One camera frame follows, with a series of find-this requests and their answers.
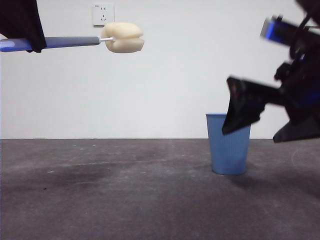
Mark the blue ribbed plastic cup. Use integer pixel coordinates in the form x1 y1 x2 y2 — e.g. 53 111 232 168
205 112 252 176

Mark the grey-handled sponge cup brush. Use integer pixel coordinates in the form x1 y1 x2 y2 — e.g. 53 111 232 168
0 21 146 54

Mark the white wall power socket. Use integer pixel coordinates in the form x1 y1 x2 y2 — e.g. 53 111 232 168
91 3 115 28

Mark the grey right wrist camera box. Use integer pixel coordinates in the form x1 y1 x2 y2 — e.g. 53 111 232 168
259 16 298 47

